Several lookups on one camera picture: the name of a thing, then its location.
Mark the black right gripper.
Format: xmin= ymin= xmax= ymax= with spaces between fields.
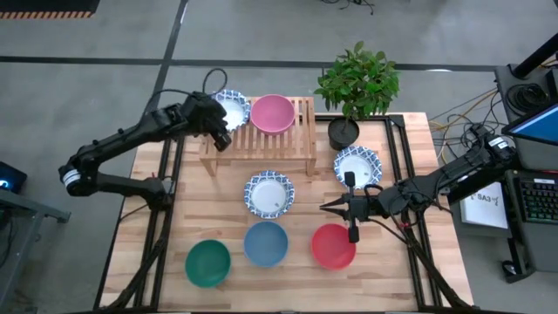
xmin=319 ymin=171 xmax=381 ymax=244

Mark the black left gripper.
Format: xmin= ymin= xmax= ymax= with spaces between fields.
xmin=185 ymin=91 xmax=233 ymax=153

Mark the blue patterned paper bowl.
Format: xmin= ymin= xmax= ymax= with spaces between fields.
xmin=333 ymin=145 xmax=384 ymax=191
xmin=243 ymin=169 xmax=296 ymax=220
xmin=212 ymin=89 xmax=253 ymax=133

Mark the red bowl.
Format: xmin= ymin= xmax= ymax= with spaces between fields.
xmin=310 ymin=222 xmax=357 ymax=271

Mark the pink bowl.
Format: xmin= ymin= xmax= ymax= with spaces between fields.
xmin=249 ymin=93 xmax=296 ymax=136

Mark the green bowl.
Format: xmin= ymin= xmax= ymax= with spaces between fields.
xmin=184 ymin=238 xmax=232 ymax=289

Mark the wooden slatted shelf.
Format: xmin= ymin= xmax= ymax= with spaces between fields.
xmin=199 ymin=96 xmax=318 ymax=178

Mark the green potted plant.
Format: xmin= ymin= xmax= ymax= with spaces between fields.
xmin=313 ymin=41 xmax=401 ymax=152

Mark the black diagonal bar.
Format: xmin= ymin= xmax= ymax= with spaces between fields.
xmin=447 ymin=165 xmax=520 ymax=205

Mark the white paper sheet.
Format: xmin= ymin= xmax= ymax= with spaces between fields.
xmin=459 ymin=191 xmax=510 ymax=230

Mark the black stand foot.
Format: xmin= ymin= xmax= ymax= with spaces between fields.
xmin=500 ymin=235 xmax=537 ymax=284

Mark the gray metal side table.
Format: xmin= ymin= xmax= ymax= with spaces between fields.
xmin=0 ymin=187 xmax=71 ymax=306

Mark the black hazard-striped mat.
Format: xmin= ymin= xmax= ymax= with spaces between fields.
xmin=0 ymin=0 xmax=101 ymax=19

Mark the gray equipment cart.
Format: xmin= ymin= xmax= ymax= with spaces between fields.
xmin=494 ymin=64 xmax=558 ymax=274

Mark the black backlit keyboard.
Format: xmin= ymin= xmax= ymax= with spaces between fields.
xmin=518 ymin=176 xmax=558 ymax=226

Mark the dark device with blue light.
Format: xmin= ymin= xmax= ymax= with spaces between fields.
xmin=0 ymin=160 xmax=28 ymax=195

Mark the laptop with blue screen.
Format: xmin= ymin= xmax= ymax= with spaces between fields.
xmin=500 ymin=102 xmax=558 ymax=147

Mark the black rig pole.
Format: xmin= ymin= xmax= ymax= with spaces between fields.
xmin=513 ymin=33 xmax=558 ymax=79

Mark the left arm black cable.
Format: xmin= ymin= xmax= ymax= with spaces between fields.
xmin=143 ymin=67 xmax=228 ymax=115

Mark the yellow floor cable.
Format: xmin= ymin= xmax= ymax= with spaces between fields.
xmin=429 ymin=89 xmax=498 ymax=175

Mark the black aluminium table frame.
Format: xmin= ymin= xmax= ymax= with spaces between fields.
xmin=93 ymin=112 xmax=474 ymax=313

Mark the black floor cable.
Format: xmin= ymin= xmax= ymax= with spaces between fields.
xmin=320 ymin=0 xmax=376 ymax=15

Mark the coiled black cable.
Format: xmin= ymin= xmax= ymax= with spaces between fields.
xmin=507 ymin=82 xmax=548 ymax=115

